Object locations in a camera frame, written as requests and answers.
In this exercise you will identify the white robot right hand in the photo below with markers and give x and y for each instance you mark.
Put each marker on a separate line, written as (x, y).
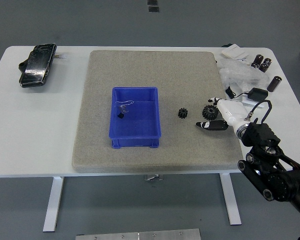
(231, 110)

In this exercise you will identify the large black gear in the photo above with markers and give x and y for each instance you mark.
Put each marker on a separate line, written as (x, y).
(208, 111)

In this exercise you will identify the small black gear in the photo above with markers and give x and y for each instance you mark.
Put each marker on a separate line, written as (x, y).
(182, 113)

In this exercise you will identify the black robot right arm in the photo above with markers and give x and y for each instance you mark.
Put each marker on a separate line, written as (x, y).
(272, 175)

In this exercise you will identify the flat white box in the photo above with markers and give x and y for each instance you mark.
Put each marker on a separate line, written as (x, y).
(235, 51)

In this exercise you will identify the blue plastic box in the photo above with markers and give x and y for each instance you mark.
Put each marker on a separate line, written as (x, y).
(135, 112)

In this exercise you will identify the white flat block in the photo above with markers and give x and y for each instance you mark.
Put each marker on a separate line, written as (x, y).
(247, 102)

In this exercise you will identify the black power adapter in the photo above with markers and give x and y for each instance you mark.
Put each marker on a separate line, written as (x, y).
(258, 93)

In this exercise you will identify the clear bubble wrap bag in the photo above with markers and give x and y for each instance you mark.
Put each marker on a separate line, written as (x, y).
(240, 72)

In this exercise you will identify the large dark cylindrical capacitor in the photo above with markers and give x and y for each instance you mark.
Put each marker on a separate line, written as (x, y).
(274, 83)

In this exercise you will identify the white table leg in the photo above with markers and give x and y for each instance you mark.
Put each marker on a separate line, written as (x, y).
(53, 202)
(230, 200)

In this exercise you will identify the grey-brown mat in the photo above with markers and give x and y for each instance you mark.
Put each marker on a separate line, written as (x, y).
(150, 70)

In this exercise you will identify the small clear plastic bag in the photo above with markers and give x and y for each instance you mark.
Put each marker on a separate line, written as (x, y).
(123, 108)

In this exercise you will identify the small black part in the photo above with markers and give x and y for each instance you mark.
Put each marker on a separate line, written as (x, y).
(120, 116)

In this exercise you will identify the black device in plastic wrap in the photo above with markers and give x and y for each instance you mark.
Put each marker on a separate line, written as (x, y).
(37, 65)

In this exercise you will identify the metal under-table bracket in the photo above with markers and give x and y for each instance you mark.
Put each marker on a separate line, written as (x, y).
(153, 177)

